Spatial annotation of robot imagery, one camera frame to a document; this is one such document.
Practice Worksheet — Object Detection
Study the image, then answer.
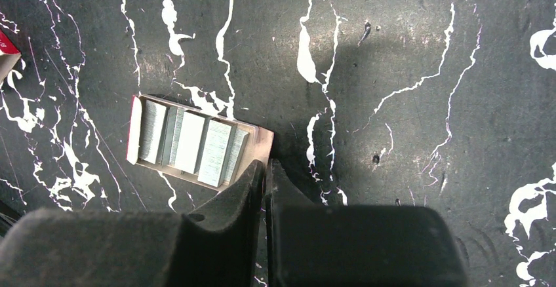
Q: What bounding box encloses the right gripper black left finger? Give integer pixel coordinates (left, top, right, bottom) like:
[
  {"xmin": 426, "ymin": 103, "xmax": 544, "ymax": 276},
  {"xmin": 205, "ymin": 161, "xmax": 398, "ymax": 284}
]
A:
[{"xmin": 166, "ymin": 160, "xmax": 266, "ymax": 286}]

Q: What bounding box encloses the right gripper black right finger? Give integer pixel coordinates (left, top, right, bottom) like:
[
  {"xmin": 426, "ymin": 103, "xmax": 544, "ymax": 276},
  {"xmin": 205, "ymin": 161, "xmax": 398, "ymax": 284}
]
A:
[{"xmin": 266, "ymin": 160, "xmax": 467, "ymax": 286}]

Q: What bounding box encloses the cardboard staple tray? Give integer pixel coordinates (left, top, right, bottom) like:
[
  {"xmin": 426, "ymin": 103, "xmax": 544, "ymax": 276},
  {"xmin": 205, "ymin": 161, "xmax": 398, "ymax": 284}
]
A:
[{"xmin": 127, "ymin": 95, "xmax": 274, "ymax": 192}]

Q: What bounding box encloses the small red staple box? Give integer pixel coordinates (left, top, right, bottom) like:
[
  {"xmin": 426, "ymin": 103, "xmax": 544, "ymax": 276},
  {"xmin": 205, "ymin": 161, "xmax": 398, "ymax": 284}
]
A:
[{"xmin": 0, "ymin": 31, "xmax": 21, "ymax": 81}]

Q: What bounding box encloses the staple strip in tray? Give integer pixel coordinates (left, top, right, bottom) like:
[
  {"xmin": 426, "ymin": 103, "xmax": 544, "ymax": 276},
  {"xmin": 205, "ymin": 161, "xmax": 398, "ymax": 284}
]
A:
[
  {"xmin": 139, "ymin": 100, "xmax": 167, "ymax": 164},
  {"xmin": 197, "ymin": 119, "xmax": 250, "ymax": 187},
  {"xmin": 169, "ymin": 108, "xmax": 206, "ymax": 174}
]

